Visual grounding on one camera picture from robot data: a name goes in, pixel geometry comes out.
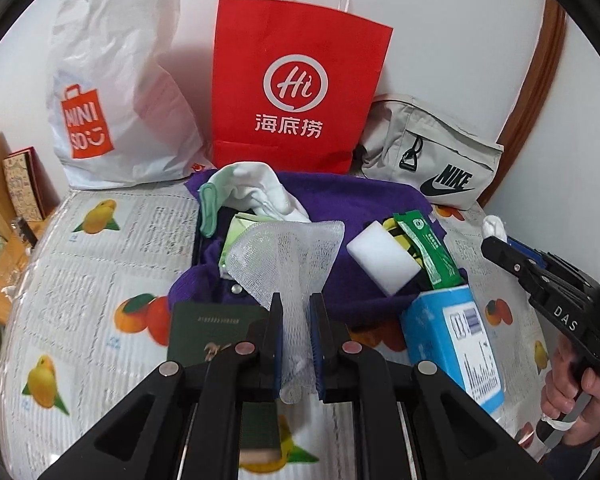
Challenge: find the dark green wipe packet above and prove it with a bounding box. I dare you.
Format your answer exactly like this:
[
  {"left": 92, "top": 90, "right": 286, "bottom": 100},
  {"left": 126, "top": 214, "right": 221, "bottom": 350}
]
[{"left": 393, "top": 210, "right": 465, "bottom": 289}]

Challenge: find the white sponge block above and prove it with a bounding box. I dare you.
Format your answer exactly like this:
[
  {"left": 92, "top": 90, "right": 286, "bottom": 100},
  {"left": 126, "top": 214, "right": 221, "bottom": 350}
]
[{"left": 347, "top": 221, "right": 422, "bottom": 297}]

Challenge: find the white mesh cloth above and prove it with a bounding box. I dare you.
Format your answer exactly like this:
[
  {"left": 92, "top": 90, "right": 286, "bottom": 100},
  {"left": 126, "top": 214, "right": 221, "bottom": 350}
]
[{"left": 225, "top": 221, "right": 344, "bottom": 404}]

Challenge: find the green tissue packet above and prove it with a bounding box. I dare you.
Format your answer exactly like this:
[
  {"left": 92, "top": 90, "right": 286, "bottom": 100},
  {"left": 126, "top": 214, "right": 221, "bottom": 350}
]
[{"left": 219, "top": 212, "right": 273, "bottom": 280}]

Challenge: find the person's right hand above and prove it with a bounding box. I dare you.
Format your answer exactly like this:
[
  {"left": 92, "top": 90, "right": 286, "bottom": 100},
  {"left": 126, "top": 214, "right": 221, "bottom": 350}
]
[{"left": 541, "top": 334, "right": 600, "bottom": 446}]

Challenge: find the purple towel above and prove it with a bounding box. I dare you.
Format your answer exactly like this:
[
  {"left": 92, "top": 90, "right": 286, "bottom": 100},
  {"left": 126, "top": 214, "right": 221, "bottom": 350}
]
[{"left": 168, "top": 171, "right": 446, "bottom": 330}]

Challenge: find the blue tissue pack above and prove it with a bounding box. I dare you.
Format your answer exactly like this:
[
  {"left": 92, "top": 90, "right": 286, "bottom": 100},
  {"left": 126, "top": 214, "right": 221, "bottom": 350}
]
[{"left": 400, "top": 285, "right": 504, "bottom": 414}]

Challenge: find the green gold tin box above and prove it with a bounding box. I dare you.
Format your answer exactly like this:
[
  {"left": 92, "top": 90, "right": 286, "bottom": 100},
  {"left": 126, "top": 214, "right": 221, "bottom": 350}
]
[{"left": 165, "top": 300, "right": 284, "bottom": 463}]

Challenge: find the yellow black sock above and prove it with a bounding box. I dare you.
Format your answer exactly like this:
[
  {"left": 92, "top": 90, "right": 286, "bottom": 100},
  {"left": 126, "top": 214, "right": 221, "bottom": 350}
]
[{"left": 381, "top": 217, "right": 424, "bottom": 268}]

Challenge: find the beige Nike bag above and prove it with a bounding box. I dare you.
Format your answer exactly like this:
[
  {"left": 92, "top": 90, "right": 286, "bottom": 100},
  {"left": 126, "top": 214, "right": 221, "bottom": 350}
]
[{"left": 360, "top": 94, "right": 504, "bottom": 210}]

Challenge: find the white glove with green cuff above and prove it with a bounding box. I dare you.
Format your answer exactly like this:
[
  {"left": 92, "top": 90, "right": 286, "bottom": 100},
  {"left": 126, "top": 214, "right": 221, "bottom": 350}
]
[{"left": 198, "top": 162, "right": 311, "bottom": 237}]

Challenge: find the red Haidilao paper bag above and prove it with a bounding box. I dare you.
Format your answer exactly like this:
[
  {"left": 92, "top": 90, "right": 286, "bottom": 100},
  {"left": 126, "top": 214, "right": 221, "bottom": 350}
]
[{"left": 211, "top": 0, "right": 392, "bottom": 174}]

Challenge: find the patterned book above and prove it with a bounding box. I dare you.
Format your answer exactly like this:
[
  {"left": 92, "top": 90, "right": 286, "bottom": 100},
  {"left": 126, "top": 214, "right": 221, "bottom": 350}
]
[{"left": 2, "top": 146, "right": 46, "bottom": 222}]

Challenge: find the white Miniso plastic bag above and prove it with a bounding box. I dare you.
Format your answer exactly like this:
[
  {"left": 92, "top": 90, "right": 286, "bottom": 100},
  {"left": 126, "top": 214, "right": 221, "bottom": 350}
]
[{"left": 46, "top": 0, "right": 211, "bottom": 190}]

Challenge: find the brown wooden door frame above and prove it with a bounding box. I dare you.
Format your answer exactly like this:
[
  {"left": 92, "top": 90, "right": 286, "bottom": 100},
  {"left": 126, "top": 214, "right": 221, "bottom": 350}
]
[{"left": 478, "top": 0, "right": 567, "bottom": 206}]

